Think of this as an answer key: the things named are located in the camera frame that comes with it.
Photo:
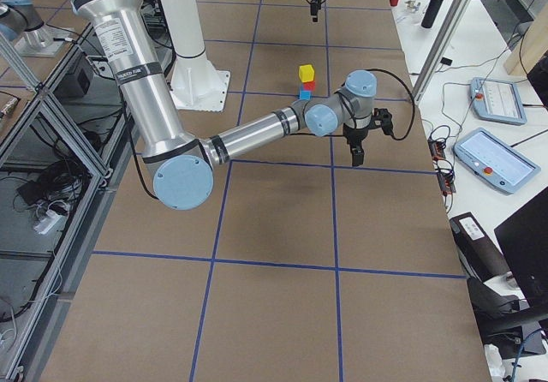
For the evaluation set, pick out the yellow wooden cube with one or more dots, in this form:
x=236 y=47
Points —
x=306 y=73

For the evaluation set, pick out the red wooden cube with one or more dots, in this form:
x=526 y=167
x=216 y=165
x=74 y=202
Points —
x=309 y=86

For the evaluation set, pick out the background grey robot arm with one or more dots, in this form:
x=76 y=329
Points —
x=19 y=18

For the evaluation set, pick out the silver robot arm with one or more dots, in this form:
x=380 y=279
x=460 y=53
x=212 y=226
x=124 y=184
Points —
x=181 y=163

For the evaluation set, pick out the orange circuit board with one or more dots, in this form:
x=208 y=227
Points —
x=443 y=167

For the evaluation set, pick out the black bottle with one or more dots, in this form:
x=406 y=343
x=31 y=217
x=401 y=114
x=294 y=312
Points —
x=431 y=13

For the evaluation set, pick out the small black square pad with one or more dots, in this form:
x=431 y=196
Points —
x=446 y=61

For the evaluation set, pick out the near teach pendant tablet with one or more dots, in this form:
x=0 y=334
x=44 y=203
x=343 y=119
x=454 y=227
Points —
x=494 y=161

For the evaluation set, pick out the teach pendant tablet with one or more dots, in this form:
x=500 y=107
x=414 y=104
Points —
x=494 y=161
x=497 y=101

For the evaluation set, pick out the far teach pendant tablet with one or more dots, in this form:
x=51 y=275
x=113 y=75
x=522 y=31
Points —
x=497 y=101

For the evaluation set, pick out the black monitor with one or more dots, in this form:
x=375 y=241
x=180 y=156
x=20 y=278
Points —
x=523 y=240

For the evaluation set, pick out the white power strip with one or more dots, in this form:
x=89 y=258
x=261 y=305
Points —
x=47 y=222

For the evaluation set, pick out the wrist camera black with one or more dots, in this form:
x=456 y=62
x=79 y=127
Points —
x=382 y=118

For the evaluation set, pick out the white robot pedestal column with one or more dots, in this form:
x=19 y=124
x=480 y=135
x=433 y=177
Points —
x=195 y=83

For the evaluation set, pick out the aluminium frame post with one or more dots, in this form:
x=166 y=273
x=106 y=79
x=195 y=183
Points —
x=447 y=30

